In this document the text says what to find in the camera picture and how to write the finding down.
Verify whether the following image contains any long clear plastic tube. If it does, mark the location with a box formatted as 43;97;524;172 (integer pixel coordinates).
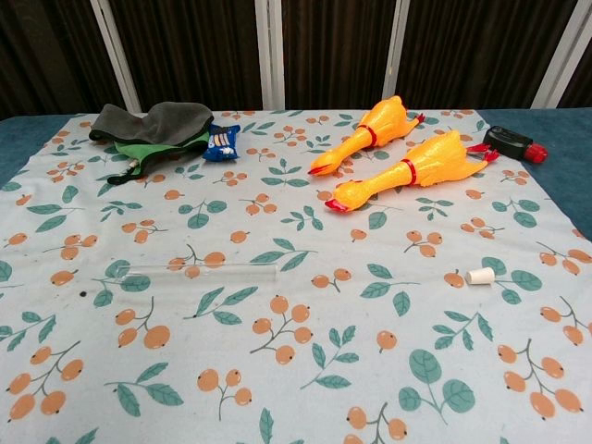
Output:
106;261;279;284

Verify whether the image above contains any floral printed tablecloth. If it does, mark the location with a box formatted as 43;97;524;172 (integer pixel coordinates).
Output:
0;109;592;444

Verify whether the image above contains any blue cookie packet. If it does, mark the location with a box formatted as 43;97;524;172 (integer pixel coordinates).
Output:
202;122;242;163

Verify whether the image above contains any smaller yellow rubber chicken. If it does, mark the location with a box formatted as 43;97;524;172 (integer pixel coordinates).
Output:
307;95;426;177

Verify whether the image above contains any larger yellow rubber chicken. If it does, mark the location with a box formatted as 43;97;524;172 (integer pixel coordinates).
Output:
324;129;500;214

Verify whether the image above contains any green cloth with black trim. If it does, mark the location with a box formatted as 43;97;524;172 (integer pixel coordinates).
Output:
106;131;212;185

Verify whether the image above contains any grey cloth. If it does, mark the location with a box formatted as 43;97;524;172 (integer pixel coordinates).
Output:
89;101;215;145

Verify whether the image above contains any black bottle with red cap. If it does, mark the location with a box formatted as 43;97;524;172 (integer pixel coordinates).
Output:
482;124;549;165

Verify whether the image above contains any teal table cover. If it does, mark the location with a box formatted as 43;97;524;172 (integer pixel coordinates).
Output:
0;106;592;232

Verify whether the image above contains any white screen frame post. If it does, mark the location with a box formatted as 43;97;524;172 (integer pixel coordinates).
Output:
89;0;142;115
387;0;415;101
253;0;286;112
531;0;592;110

